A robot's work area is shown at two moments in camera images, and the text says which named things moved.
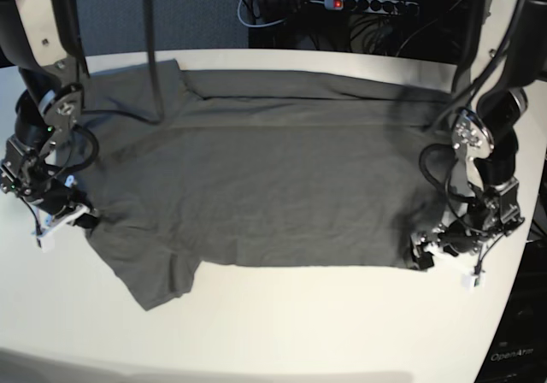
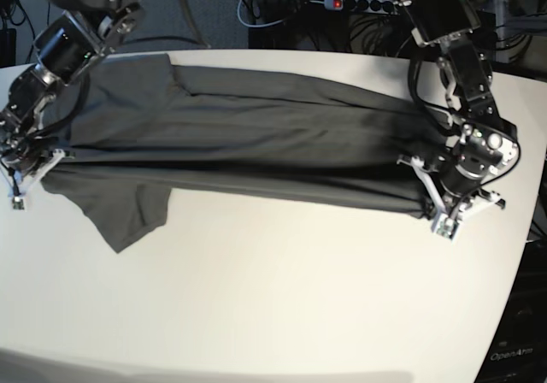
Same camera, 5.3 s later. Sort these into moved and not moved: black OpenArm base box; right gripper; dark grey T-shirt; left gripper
Moved: right gripper; dark grey T-shirt; left gripper
Not moved: black OpenArm base box
